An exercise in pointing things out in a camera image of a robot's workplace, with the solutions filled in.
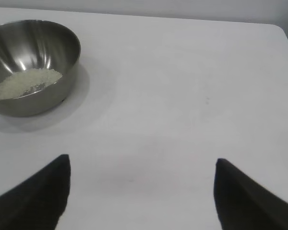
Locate white rice grains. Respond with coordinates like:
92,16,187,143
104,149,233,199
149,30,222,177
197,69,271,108
0,68,63,100

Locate stainless steel mixing bowl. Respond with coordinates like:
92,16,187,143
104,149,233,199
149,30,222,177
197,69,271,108
0,19,82,118

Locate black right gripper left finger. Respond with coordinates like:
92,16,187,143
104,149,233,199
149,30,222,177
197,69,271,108
0,154,71,230

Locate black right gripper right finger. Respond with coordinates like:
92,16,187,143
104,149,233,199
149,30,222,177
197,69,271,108
213,158,288,230

